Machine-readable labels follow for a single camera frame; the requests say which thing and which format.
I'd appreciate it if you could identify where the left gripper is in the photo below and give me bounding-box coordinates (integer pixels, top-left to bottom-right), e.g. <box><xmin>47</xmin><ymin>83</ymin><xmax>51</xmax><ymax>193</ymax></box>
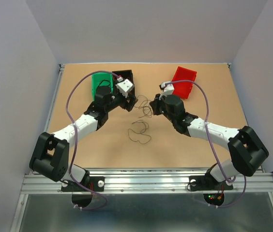
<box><xmin>105</xmin><ymin>80</ymin><xmax>137</xmax><ymax>113</ymax></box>

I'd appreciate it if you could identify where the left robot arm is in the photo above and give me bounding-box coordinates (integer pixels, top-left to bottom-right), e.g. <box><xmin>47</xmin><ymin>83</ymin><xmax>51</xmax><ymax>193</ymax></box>
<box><xmin>29</xmin><ymin>84</ymin><xmax>136</xmax><ymax>190</ymax></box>

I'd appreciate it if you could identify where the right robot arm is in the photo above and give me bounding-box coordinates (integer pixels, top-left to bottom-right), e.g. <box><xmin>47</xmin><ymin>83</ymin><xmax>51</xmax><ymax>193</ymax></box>
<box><xmin>150</xmin><ymin>94</ymin><xmax>269</xmax><ymax>191</ymax></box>

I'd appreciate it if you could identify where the red plastic bin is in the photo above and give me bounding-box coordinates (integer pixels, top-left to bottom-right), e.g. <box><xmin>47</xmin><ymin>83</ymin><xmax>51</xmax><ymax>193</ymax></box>
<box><xmin>172</xmin><ymin>66</ymin><xmax>197</xmax><ymax>99</ymax></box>

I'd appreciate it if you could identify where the black plastic bin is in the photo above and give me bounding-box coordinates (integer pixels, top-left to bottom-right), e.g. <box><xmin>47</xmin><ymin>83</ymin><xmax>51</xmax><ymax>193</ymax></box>
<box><xmin>113</xmin><ymin>70</ymin><xmax>135</xmax><ymax>101</ymax></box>

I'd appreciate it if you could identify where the green plastic bin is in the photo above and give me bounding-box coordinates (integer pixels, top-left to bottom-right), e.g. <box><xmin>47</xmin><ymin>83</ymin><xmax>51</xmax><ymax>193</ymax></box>
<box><xmin>91</xmin><ymin>72</ymin><xmax>114</xmax><ymax>100</ymax></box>

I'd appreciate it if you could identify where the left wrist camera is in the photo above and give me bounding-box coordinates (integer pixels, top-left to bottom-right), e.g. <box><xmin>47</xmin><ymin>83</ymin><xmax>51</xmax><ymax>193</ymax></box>
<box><xmin>115</xmin><ymin>76</ymin><xmax>135</xmax><ymax>98</ymax></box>

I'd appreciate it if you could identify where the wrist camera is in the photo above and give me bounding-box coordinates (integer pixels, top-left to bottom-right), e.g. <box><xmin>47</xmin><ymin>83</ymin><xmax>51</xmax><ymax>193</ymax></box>
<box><xmin>159</xmin><ymin>82</ymin><xmax>174</xmax><ymax>99</ymax></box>
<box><xmin>115</xmin><ymin>76</ymin><xmax>135</xmax><ymax>98</ymax></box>

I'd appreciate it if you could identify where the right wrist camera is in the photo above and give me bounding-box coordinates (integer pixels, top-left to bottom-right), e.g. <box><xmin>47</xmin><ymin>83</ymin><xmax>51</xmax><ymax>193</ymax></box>
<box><xmin>159</xmin><ymin>82</ymin><xmax>174</xmax><ymax>99</ymax></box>

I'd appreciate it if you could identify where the aluminium rail frame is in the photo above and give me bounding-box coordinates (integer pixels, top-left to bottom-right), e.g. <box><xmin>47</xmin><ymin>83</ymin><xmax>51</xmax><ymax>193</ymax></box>
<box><xmin>10</xmin><ymin>63</ymin><xmax>273</xmax><ymax>232</ymax></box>

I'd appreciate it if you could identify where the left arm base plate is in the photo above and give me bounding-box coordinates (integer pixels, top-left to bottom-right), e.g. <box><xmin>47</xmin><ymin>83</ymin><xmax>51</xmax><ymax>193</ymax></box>
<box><xmin>61</xmin><ymin>176</ymin><xmax>105</xmax><ymax>192</ymax></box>

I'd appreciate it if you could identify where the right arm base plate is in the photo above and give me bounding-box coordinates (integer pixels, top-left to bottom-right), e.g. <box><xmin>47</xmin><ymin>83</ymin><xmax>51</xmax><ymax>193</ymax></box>
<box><xmin>186</xmin><ymin>175</ymin><xmax>233</xmax><ymax>192</ymax></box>

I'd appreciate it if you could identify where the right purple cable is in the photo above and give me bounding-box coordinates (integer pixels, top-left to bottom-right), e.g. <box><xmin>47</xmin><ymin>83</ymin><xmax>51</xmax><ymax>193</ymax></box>
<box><xmin>165</xmin><ymin>81</ymin><xmax>247</xmax><ymax>209</ymax></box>

